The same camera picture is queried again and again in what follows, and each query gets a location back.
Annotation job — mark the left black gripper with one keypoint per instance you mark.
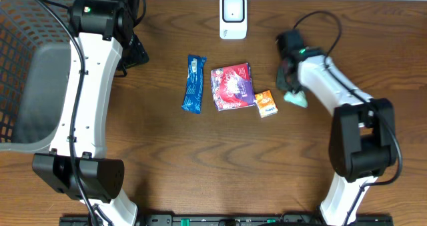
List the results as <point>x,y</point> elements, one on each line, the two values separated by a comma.
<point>135,54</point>

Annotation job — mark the small orange snack packet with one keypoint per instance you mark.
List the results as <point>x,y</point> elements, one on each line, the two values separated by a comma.
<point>265,103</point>

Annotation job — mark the white barcode scanner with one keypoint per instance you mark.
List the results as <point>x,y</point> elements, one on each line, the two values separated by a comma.
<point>233,19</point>

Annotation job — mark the blue snack bar wrapper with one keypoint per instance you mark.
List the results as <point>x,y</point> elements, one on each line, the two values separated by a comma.
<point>194,84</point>

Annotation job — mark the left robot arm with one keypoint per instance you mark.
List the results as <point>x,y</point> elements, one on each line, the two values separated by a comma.
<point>103,46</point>

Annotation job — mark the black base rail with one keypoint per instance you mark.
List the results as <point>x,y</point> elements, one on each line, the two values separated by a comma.
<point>286,219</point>

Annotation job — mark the grey plastic mesh basket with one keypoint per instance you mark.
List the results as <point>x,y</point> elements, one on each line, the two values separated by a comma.
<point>35,62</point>

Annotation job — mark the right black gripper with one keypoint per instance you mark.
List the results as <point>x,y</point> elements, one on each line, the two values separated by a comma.
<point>281,80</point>

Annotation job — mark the red purple snack packet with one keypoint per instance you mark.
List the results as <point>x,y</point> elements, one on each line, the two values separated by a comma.
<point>232,87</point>

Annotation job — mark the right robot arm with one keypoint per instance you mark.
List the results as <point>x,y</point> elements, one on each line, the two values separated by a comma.
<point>362,143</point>

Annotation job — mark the mint green snack packet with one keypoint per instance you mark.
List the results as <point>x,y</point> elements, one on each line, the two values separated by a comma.
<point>297,98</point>

